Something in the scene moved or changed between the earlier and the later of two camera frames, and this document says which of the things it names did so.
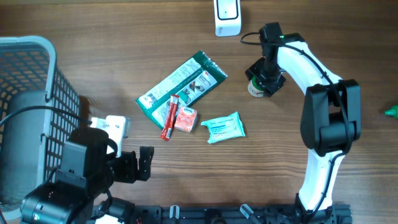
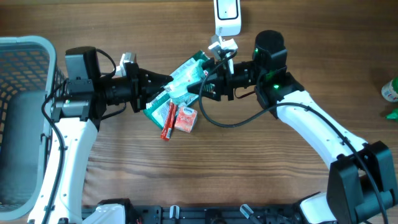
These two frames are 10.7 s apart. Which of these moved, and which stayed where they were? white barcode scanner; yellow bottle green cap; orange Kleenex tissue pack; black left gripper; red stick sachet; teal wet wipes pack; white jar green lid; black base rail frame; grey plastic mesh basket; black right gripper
Moved: black left gripper; black right gripper; yellow bottle green cap; teal wet wipes pack; white jar green lid
Stayed: grey plastic mesh basket; orange Kleenex tissue pack; black base rail frame; red stick sachet; white barcode scanner
